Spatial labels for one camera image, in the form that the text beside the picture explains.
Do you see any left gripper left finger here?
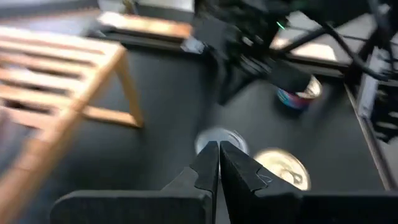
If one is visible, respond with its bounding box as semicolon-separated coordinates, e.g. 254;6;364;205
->
50;140;220;224

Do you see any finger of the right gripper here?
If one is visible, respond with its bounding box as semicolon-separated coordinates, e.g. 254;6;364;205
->
270;60;312;93

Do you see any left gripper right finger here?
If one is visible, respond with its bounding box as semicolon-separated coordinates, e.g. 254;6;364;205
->
219;140;398;224

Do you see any Wild Planet pink salmon can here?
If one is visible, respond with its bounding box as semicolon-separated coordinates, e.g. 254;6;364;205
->
253;147;312;192
276;74;323;110

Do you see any teal label seafood can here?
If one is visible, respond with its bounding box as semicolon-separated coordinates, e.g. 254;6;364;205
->
194;126;250;156

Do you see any wooden slatted shelf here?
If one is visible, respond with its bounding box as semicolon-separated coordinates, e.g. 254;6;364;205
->
0;24;146;224

